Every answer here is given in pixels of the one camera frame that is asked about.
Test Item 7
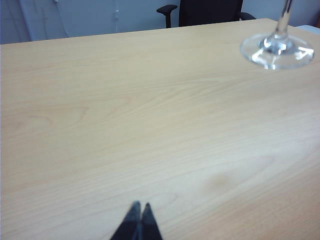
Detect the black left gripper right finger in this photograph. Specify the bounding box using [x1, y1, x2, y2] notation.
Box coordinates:
[141, 202, 164, 240]

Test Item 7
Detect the black mesh office chair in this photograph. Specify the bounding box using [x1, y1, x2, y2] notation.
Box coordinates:
[156, 0, 257, 29]

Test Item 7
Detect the thin white cable with connector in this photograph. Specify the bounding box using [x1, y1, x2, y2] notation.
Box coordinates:
[114, 0, 120, 34]
[52, 0, 70, 39]

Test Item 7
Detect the clear glass goblet red liquid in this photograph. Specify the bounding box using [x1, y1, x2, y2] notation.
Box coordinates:
[239, 0, 315, 71]

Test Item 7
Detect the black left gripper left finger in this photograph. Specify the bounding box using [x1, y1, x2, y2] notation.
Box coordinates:
[109, 200, 142, 240]

